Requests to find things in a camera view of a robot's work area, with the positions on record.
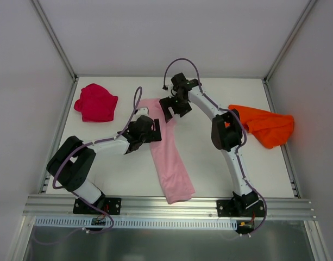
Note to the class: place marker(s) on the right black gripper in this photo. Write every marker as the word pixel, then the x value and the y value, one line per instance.
pixel 173 104

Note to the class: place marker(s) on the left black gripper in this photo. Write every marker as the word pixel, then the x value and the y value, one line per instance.
pixel 156 130

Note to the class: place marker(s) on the pink t shirt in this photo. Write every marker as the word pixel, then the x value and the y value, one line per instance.
pixel 174 179

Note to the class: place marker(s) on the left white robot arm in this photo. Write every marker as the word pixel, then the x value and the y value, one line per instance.
pixel 72 162

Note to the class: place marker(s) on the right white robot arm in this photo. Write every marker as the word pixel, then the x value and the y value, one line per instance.
pixel 227 135

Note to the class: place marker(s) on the red t shirt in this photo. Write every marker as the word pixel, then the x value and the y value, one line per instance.
pixel 96 104

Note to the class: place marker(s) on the orange t shirt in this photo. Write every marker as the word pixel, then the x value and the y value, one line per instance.
pixel 270 129

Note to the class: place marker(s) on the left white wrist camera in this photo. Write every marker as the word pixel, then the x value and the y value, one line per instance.
pixel 142 112

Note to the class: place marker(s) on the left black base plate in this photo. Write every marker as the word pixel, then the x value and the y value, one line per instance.
pixel 111 205

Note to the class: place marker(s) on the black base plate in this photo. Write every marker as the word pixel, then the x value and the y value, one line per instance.
pixel 111 205
pixel 231 208

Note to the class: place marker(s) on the left aluminium side rail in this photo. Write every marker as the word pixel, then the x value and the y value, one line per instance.
pixel 58 132

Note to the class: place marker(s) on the aluminium side rail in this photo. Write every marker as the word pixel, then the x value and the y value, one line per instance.
pixel 58 132
pixel 284 148

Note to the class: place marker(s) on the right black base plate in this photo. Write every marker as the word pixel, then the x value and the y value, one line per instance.
pixel 231 208

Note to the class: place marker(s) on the right aluminium side rail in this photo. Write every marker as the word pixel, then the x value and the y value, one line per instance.
pixel 284 148

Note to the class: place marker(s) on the aluminium front rail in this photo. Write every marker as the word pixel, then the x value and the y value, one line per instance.
pixel 157 207

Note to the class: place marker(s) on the white slotted cable duct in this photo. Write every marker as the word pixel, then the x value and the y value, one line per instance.
pixel 132 222

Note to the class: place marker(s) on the left aluminium frame post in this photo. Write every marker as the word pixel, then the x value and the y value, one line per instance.
pixel 53 37

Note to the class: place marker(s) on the aluminium frame post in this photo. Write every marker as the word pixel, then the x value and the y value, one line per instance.
pixel 305 13
pixel 53 37

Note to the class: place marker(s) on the right aluminium frame post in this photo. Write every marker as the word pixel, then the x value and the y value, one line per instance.
pixel 305 13

